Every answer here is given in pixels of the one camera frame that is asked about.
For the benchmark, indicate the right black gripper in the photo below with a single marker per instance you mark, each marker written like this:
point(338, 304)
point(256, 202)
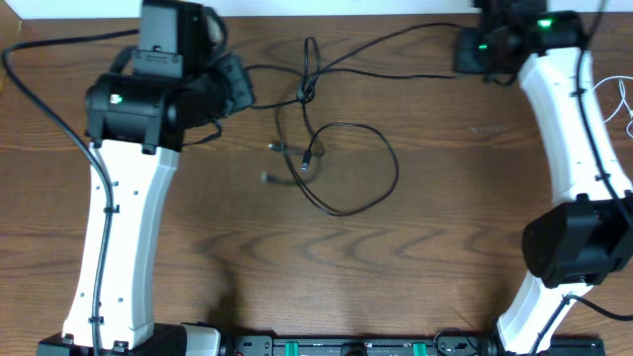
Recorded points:
point(466, 61)

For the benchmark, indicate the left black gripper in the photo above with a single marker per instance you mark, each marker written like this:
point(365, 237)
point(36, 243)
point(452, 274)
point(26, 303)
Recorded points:
point(244, 92)

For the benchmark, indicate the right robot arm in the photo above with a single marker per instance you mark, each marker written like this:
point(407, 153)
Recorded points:
point(587, 235)

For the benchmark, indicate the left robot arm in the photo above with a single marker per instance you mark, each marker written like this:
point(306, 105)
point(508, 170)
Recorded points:
point(177, 77)

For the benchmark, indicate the cardboard panel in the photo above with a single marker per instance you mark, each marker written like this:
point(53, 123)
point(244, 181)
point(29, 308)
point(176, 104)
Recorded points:
point(10, 25)

